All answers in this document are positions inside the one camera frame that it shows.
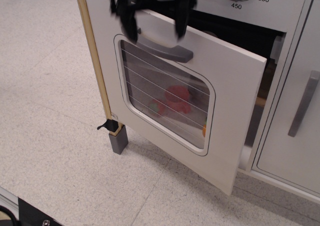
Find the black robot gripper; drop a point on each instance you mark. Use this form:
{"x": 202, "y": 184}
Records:
{"x": 125, "y": 10}

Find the white toy oven door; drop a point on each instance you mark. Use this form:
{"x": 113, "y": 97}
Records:
{"x": 192, "y": 98}

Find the red plastic toy cup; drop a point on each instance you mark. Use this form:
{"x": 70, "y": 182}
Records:
{"x": 177, "y": 98}

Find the red toy strawberry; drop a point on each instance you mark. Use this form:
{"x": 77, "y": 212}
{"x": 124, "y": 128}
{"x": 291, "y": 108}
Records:
{"x": 156, "y": 107}

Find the white toy kitchen cabinet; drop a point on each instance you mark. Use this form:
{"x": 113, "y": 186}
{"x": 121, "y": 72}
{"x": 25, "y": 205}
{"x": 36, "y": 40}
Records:
{"x": 269, "y": 28}

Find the orange toy fruit green top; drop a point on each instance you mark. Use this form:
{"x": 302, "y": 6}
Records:
{"x": 204, "y": 127}

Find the grey cabinet leg foot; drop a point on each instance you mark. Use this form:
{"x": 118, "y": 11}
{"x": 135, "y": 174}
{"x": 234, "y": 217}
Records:
{"x": 119, "y": 142}

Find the white right cabinet door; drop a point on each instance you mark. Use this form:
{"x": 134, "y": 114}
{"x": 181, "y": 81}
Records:
{"x": 295, "y": 161}

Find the grey oven door handle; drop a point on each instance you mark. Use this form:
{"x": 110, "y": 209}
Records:
{"x": 176, "y": 53}

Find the grey metal door handle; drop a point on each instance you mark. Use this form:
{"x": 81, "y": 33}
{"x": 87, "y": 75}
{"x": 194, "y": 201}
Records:
{"x": 304, "y": 102}

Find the aluminium frame rail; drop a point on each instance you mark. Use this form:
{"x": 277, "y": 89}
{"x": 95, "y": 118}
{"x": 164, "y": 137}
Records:
{"x": 9, "y": 201}

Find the black bracket with screw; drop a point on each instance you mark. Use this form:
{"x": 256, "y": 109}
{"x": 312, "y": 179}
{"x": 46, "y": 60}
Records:
{"x": 30, "y": 215}

